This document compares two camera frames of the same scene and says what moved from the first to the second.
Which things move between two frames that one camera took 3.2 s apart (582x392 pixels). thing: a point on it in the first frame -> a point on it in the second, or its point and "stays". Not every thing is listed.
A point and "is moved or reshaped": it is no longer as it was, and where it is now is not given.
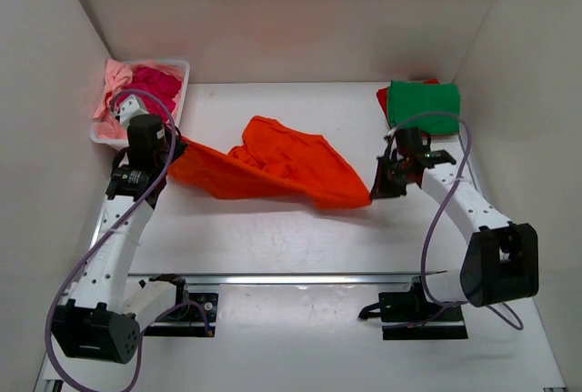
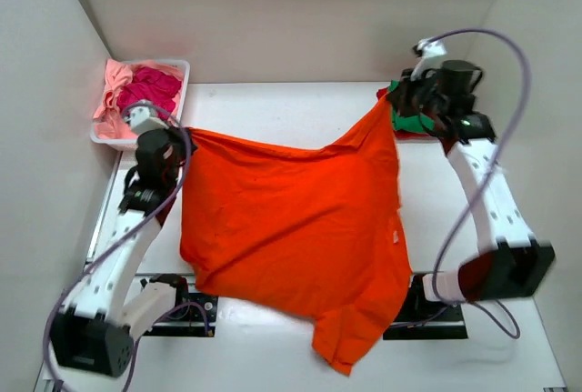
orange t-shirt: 274,160 is moved or reshaped
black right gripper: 381,190 -> 401,95
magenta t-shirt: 155,90 stays
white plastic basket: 185,65 stays
